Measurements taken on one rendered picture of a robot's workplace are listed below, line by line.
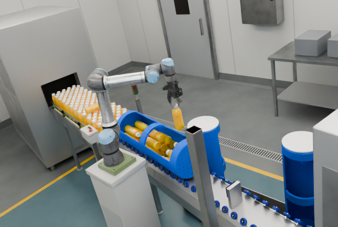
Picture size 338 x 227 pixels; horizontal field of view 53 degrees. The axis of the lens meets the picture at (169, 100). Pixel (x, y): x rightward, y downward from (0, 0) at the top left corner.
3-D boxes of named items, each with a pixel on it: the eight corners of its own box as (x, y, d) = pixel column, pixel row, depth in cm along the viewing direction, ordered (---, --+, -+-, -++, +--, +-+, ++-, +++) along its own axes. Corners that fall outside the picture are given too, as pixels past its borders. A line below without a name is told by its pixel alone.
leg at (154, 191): (159, 215, 353) (146, 166, 328) (156, 213, 358) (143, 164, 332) (163, 212, 356) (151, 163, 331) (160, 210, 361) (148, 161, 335)
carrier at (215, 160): (217, 217, 316) (237, 200, 331) (202, 136, 281) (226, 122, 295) (195, 203, 337) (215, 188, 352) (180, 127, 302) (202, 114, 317)
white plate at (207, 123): (202, 135, 281) (202, 136, 281) (225, 120, 295) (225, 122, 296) (180, 126, 301) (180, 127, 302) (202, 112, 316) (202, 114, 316)
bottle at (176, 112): (175, 126, 256) (170, 104, 248) (184, 125, 255) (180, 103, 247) (175, 131, 249) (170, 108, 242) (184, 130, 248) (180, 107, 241)
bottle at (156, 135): (163, 132, 265) (150, 126, 280) (157, 139, 263) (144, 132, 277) (167, 138, 269) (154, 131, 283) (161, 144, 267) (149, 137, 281)
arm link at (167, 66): (160, 59, 233) (172, 56, 232) (163, 73, 237) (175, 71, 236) (160, 62, 226) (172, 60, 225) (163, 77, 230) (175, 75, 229)
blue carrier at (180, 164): (178, 185, 240) (172, 151, 229) (119, 145, 308) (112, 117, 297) (208, 167, 254) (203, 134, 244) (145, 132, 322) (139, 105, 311)
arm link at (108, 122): (103, 145, 246) (85, 74, 226) (106, 135, 260) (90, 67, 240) (119, 143, 246) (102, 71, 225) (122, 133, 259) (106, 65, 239)
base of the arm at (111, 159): (113, 168, 234) (109, 156, 231) (99, 164, 244) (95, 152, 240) (128, 157, 245) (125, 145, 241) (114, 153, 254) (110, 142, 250)
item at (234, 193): (232, 209, 214) (229, 190, 208) (227, 206, 217) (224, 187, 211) (242, 201, 219) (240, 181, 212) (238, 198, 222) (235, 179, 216)
